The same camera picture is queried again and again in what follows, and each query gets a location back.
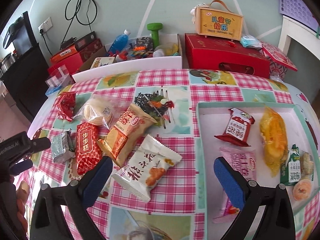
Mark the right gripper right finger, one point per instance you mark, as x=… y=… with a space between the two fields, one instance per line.
x=277 y=221

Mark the red patterned cake packet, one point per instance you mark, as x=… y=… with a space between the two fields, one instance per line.
x=88 y=153

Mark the red white snack packet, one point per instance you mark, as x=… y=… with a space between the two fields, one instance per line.
x=238 y=128

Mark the orange yellow snack packet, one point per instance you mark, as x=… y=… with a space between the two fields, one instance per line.
x=274 y=137

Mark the white foam board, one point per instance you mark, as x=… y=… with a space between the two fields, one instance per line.
x=166 y=62

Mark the clear round cracker packet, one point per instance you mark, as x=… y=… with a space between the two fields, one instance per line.
x=306 y=164

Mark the black cabinet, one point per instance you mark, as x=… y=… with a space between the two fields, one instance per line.
x=25 y=79

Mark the pink plaid tablecloth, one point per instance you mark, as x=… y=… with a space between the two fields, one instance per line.
x=170 y=97

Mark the pink snack packet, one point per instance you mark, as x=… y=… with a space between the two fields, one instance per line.
x=245 y=163

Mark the blue tissue pack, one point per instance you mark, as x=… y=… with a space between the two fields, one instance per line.
x=53 y=90

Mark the orange black flat box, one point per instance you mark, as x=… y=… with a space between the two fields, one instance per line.
x=74 y=48

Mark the red box stack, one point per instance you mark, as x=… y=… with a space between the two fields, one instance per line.
x=74 y=62

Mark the green dumbbell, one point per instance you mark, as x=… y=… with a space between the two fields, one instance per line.
x=154 y=28

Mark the cardboard box of clutter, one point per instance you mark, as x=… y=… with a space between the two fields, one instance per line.
x=136 y=48

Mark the wall power socket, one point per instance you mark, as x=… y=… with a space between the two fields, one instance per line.
x=45 y=26

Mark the white side table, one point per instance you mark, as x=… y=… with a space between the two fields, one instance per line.
x=293 y=30

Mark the red patterned box lid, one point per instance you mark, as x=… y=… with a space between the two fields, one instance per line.
x=277 y=56

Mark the blue water bottle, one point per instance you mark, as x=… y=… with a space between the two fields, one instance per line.
x=119 y=43

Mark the bun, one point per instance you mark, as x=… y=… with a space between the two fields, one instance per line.
x=101 y=110

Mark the orange jelly cup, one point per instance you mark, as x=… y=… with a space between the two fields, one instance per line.
x=302 y=189

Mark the clear plaid plastic box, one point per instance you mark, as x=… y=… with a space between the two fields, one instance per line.
x=60 y=78

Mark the large red gift box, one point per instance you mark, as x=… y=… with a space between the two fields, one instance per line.
x=222 y=54

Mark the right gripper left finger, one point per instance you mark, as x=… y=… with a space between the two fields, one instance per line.
x=48 y=221

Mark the light blue face mask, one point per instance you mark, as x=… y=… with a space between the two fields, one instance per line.
x=249 y=41

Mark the teal rimmed white tray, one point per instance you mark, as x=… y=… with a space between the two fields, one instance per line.
x=212 y=118

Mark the person's left hand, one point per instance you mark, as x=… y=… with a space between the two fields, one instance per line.
x=22 y=195

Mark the red foil snack packet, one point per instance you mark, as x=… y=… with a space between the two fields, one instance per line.
x=65 y=106

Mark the yellow wooden handle box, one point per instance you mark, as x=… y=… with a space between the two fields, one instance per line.
x=216 y=20

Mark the white monkey-mushroom biscuit packet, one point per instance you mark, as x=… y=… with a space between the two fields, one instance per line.
x=146 y=167

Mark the green white biscuit packet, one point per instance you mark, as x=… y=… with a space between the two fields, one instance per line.
x=290 y=171

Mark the beige orange biscuit packet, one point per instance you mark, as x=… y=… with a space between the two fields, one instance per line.
x=123 y=136

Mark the silver green snack packet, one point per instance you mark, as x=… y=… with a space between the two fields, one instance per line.
x=62 y=147

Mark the purple perforated basket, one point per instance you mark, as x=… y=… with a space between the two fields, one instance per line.
x=297 y=10

